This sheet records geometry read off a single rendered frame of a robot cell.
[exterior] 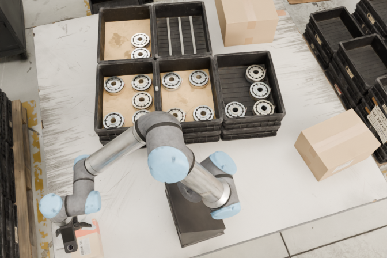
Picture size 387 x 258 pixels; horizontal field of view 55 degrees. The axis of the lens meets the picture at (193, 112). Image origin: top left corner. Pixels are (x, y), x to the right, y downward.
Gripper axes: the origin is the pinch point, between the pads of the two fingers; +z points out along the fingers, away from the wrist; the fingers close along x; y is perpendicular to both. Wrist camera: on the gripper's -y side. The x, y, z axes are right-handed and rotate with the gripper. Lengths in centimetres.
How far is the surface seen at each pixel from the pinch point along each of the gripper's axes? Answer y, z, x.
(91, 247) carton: -4.1, 9.7, -2.6
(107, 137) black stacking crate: 42.4, 2.3, -18.7
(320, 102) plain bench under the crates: 40, 17, -134
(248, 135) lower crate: 30, 14, -87
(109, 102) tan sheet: 63, 4, -23
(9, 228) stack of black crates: 32, 60, 51
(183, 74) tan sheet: 69, 4, -64
